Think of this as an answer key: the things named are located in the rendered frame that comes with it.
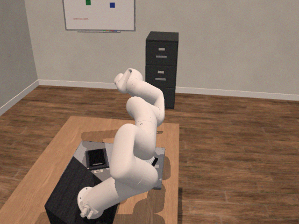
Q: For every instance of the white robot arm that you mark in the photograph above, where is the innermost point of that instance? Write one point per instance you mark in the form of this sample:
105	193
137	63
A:
130	175

